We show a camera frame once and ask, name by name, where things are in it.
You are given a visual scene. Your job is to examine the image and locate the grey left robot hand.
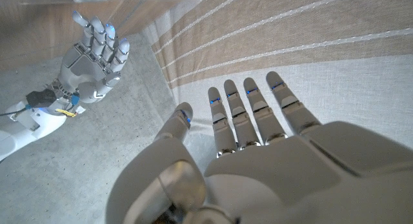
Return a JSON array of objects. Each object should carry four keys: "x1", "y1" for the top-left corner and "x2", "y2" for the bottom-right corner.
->
[{"x1": 105, "y1": 70, "x2": 413, "y2": 224}]

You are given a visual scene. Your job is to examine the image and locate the yellow right wrist label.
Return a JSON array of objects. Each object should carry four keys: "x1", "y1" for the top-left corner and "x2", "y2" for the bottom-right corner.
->
[{"x1": 54, "y1": 108, "x2": 77, "y2": 117}]

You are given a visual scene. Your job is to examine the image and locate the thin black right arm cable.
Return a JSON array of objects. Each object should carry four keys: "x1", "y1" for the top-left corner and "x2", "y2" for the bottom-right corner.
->
[{"x1": 0, "y1": 108, "x2": 28, "y2": 117}]

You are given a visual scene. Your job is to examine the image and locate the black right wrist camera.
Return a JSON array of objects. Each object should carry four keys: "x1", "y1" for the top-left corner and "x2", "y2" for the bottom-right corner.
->
[{"x1": 25, "y1": 89, "x2": 57, "y2": 108}]

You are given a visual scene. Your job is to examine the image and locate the beige striped cloth backdrop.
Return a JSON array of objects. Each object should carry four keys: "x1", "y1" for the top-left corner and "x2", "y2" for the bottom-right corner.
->
[{"x1": 141, "y1": 0, "x2": 413, "y2": 168}]

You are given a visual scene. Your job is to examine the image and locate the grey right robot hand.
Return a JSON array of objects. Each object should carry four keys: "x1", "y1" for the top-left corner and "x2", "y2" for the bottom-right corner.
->
[{"x1": 56, "y1": 10, "x2": 131, "y2": 104}]

